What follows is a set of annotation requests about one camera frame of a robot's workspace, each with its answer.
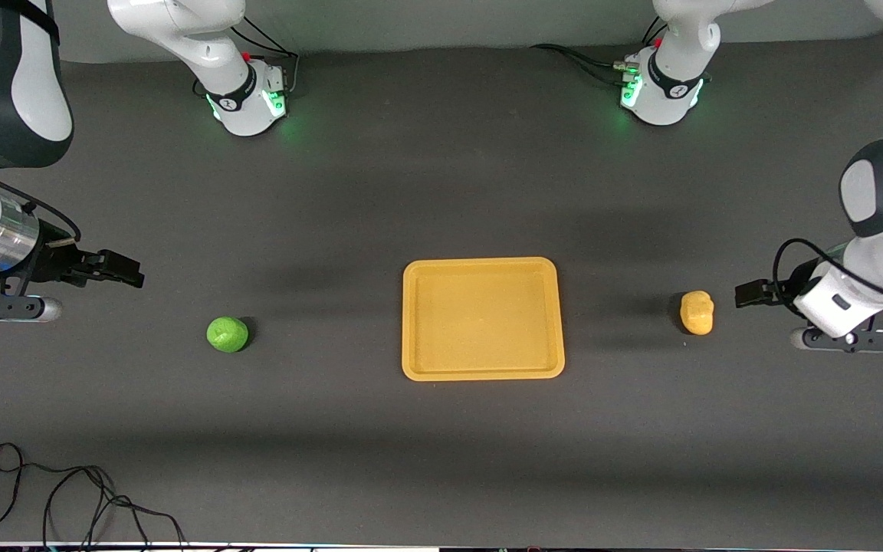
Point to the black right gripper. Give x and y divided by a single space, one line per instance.
56 264

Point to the yellow toy potato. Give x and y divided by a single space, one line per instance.
697 313

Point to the yellow plastic tray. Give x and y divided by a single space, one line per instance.
482 318

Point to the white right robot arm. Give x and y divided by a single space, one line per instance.
196 34

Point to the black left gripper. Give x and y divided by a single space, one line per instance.
786 292

